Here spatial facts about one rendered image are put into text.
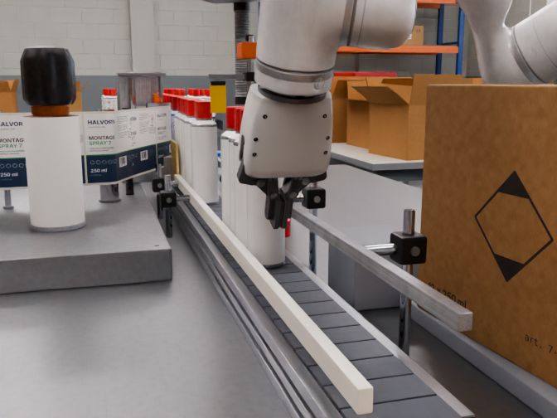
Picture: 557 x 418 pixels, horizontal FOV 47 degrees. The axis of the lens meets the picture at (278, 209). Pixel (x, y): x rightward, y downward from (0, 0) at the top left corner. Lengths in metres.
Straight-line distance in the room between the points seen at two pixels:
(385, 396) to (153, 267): 0.52
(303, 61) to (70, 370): 0.40
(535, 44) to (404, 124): 1.74
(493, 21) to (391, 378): 0.73
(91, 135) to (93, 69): 7.50
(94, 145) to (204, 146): 0.22
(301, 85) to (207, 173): 0.64
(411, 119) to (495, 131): 2.20
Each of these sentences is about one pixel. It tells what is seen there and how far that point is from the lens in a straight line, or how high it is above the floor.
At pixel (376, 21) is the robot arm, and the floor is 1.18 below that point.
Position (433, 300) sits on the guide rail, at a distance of 0.50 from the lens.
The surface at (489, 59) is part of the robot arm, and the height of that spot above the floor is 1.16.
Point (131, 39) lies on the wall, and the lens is 8.75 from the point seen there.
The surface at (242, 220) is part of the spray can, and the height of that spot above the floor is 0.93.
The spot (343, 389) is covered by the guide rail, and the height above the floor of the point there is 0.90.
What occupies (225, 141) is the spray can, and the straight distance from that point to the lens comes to 0.99.
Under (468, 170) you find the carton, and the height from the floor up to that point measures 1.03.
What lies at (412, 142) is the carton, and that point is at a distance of 2.87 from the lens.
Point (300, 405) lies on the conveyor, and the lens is 0.56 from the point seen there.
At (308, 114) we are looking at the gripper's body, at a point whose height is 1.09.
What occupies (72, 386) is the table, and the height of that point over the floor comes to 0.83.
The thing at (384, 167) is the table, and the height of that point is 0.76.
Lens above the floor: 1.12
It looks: 11 degrees down
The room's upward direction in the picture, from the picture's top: straight up
